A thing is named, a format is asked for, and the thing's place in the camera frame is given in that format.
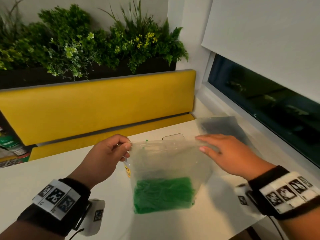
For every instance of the person's right hand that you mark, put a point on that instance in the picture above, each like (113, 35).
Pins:
(232, 154)

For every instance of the person's left hand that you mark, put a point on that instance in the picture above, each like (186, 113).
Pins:
(102, 159)

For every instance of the frosted clear plastic bag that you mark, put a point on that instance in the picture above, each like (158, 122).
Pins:
(250, 144)

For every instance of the stack of black straws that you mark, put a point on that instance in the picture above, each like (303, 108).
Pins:
(220, 127)

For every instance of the thin clear plastic bag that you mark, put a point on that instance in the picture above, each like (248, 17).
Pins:
(165, 159)

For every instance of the square clear holder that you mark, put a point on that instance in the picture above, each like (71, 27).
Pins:
(172, 136)

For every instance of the pile of green straws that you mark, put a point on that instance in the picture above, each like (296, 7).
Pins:
(162, 194)

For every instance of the person's right forearm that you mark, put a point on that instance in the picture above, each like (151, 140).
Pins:
(305, 227)

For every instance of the person's left forearm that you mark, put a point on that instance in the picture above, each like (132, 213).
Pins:
(25, 232)

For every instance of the yellow bench seat cushion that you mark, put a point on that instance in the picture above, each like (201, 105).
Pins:
(75, 143)

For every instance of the yellow bench seat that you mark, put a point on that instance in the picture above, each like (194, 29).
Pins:
(100, 104)

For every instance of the white table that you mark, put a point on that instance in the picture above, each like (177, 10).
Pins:
(50, 177)

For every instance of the black left wristband with markers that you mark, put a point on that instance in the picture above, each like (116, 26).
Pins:
(57, 199)

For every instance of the black wristband with markers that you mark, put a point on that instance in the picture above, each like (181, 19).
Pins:
(57, 199)
(287, 192)

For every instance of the dark window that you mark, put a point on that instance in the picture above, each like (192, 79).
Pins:
(275, 109)

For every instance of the black right wristband with markers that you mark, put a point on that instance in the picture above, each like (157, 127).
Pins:
(287, 192)

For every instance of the green fire extinguisher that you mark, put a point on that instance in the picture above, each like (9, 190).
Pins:
(11, 144)

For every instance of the white roller blind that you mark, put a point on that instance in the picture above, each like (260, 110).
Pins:
(262, 42)

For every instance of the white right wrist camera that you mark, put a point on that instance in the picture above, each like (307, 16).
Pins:
(243, 197)

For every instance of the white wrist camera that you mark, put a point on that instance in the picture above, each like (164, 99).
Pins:
(243, 197)
(96, 214)

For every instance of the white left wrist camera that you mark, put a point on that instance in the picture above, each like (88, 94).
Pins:
(96, 214)

